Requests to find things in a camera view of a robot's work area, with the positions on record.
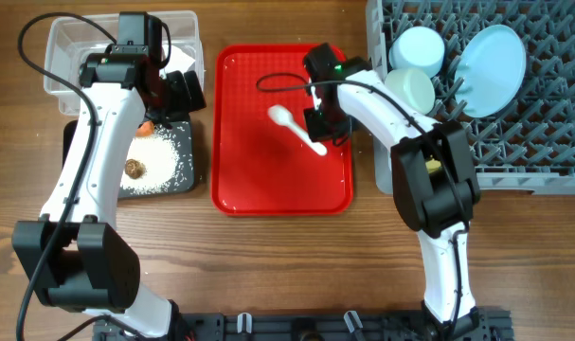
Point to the red plastic tray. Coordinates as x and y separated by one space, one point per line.
259 168

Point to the green bowl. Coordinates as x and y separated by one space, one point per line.
412 86

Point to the white plastic spoon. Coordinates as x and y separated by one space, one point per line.
283 117

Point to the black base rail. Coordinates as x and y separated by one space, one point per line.
492 324

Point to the orange carrot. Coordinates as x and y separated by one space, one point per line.
145 129

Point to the black waste tray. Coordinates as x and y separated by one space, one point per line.
184 178

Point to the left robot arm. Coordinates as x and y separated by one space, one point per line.
72 255

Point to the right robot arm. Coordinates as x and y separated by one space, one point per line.
434 180

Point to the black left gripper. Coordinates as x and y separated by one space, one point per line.
183 101

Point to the light blue plate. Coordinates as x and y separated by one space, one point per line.
491 67

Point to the grey dishwasher rack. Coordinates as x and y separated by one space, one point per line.
530 143

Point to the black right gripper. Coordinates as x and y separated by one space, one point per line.
316 122

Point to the light blue bowl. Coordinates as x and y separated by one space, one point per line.
418 47

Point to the brown food lump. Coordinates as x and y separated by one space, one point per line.
134 169

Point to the yellow plastic cup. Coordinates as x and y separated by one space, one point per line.
433 165

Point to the clear plastic bin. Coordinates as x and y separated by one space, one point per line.
70 41

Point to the white rice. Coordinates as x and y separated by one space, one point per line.
159 157

